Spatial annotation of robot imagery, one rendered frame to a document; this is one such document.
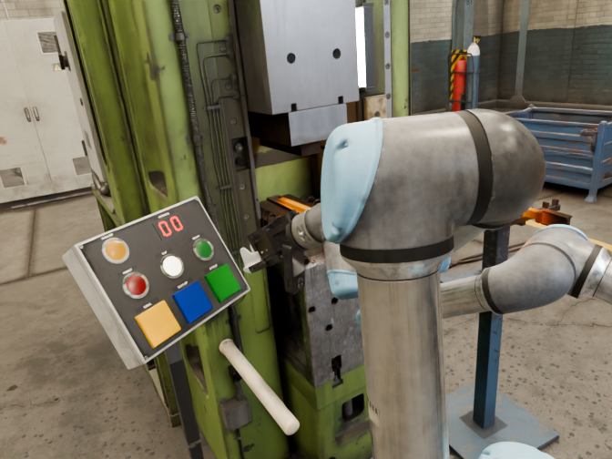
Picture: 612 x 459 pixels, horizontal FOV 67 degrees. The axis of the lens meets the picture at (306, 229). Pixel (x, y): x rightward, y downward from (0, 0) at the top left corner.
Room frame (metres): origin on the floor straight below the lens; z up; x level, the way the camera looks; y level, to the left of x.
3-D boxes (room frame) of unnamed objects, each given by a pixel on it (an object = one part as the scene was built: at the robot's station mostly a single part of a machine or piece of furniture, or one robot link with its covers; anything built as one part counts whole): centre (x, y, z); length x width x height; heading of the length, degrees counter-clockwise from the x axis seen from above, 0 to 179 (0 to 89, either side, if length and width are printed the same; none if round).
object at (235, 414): (1.29, 0.30, 0.36); 0.09 x 0.07 x 0.12; 120
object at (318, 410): (1.58, -0.01, 0.23); 0.55 x 0.37 x 0.47; 30
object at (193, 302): (0.94, 0.28, 1.01); 0.07 x 0.05 x 0.07; 145
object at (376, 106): (1.63, -0.28, 1.27); 0.09 x 0.02 x 0.17; 120
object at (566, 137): (4.64, -2.66, 0.36); 1.20 x 0.80 x 0.72; 31
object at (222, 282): (1.02, 0.22, 1.01); 0.07 x 0.05 x 0.07; 145
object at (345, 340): (1.58, -0.01, 0.69); 0.56 x 0.38 x 0.45; 30
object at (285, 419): (1.11, 0.19, 0.62); 0.44 x 0.05 x 0.05; 30
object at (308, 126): (1.54, 0.04, 1.32); 0.42 x 0.20 x 0.10; 30
